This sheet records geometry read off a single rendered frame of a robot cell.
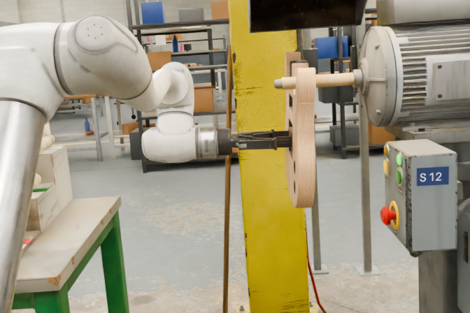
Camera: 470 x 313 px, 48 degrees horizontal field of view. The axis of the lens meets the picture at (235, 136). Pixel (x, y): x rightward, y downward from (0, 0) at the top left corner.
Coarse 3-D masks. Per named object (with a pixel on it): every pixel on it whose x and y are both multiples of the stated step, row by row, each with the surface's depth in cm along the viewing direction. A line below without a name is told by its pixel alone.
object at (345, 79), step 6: (282, 78) 132; (288, 78) 132; (294, 78) 132; (318, 78) 132; (324, 78) 132; (330, 78) 132; (336, 78) 132; (342, 78) 132; (348, 78) 132; (354, 78) 132; (288, 84) 132; (294, 84) 132; (318, 84) 132; (324, 84) 132; (330, 84) 132; (336, 84) 132; (342, 84) 132; (348, 84) 132
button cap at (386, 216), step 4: (384, 208) 110; (388, 208) 110; (380, 212) 112; (384, 212) 110; (388, 212) 109; (392, 212) 110; (380, 216) 112; (384, 216) 110; (388, 216) 109; (392, 216) 110; (396, 216) 110; (384, 220) 110; (388, 220) 109; (388, 224) 110
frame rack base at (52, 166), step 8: (64, 144) 156; (40, 152) 144; (48, 152) 143; (56, 152) 146; (64, 152) 154; (40, 160) 142; (48, 160) 142; (56, 160) 145; (64, 160) 153; (40, 168) 142; (48, 168) 142; (56, 168) 145; (64, 168) 152; (48, 176) 142; (56, 176) 144; (64, 176) 152; (56, 184) 143; (64, 184) 151; (64, 192) 151; (64, 200) 150; (72, 200) 158; (64, 208) 150
